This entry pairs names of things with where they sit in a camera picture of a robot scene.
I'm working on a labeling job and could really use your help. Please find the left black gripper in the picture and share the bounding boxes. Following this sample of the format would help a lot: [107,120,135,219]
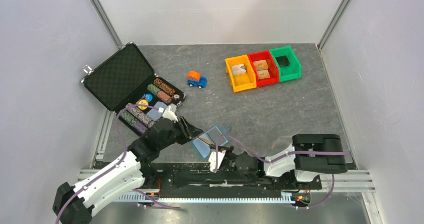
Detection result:
[158,115,204,150]

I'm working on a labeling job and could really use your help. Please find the blue card holder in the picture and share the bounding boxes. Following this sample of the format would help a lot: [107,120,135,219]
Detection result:
[190,125,231,160]

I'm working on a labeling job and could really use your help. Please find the gold VIP card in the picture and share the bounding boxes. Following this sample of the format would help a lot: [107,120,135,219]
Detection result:
[256,69,271,80]

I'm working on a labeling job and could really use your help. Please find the gold striped card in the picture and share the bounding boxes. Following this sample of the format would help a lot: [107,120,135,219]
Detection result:
[198,137,216,148]

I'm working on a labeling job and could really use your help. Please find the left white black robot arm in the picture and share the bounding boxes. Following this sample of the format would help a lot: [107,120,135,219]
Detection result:
[52,117,203,224]

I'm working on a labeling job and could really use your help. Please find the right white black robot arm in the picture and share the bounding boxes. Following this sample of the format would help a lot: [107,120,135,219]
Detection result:
[253,134,348,188]

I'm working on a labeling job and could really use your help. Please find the blue playing card deck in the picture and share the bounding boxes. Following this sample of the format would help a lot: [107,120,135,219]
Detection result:
[146,101,167,121]

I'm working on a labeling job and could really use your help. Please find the white card stack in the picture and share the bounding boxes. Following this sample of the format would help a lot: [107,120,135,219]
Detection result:
[230,64,247,76]

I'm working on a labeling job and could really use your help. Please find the gold card in red bin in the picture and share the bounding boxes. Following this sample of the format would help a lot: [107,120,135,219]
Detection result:
[252,60,269,71]

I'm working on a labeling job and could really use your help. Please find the black card in green bin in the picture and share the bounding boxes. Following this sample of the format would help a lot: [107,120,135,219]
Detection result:
[275,55,290,67]

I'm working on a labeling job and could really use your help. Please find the blue orange toy car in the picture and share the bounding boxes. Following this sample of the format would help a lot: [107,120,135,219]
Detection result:
[187,71,208,89]

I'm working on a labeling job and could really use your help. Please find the yellow dealer chip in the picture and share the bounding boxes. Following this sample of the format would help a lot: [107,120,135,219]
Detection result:
[137,99,149,110]

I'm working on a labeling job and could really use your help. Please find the yellow storage bin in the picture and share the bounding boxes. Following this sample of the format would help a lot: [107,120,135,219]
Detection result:
[225,55,257,93]

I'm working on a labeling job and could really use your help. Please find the black poker chip case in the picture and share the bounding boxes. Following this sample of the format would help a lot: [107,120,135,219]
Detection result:
[81,42,186,114]

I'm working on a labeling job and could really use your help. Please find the red storage bin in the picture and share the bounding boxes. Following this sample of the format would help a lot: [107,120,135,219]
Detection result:
[248,50,280,87]

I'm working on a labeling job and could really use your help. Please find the green storage bin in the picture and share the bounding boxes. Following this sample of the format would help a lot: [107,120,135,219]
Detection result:
[269,46,302,82]

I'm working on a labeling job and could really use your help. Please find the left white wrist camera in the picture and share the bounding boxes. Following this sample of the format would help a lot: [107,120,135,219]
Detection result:
[158,104,178,122]

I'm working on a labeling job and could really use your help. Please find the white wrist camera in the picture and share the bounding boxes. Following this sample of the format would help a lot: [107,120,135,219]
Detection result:
[208,150,226,173]
[158,104,178,122]

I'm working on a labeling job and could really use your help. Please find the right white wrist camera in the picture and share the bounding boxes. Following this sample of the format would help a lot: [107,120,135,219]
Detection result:
[208,150,226,173]

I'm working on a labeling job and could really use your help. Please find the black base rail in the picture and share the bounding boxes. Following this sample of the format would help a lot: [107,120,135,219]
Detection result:
[140,163,323,199]

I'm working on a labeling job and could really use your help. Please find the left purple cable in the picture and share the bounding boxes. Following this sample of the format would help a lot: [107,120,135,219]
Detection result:
[54,104,181,224]

